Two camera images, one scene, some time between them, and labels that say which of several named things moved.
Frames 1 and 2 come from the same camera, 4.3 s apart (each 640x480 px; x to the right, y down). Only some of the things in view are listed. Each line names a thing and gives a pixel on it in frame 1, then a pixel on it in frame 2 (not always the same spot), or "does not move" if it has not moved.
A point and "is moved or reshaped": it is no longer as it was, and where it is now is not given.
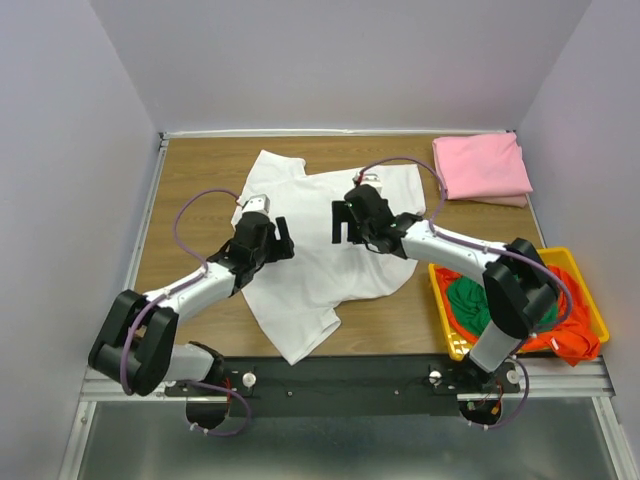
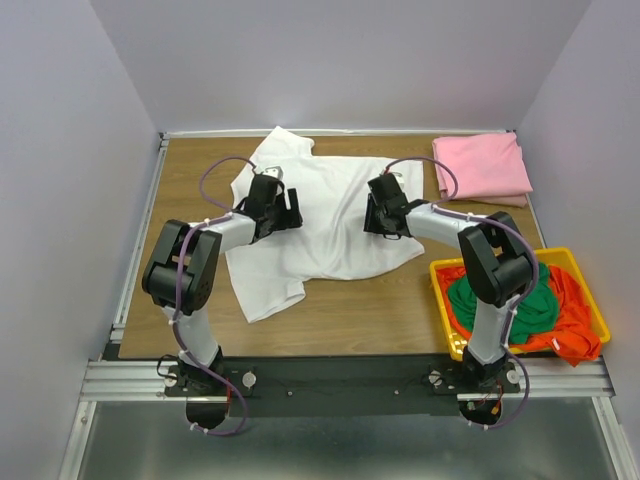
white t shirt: (292, 300) is moved or reshaped
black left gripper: (281, 248) → (292, 217)
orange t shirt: (575, 339) does not move
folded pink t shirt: (484, 168) does not move
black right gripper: (341, 214) → (370, 224)
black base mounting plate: (391, 385) does not move
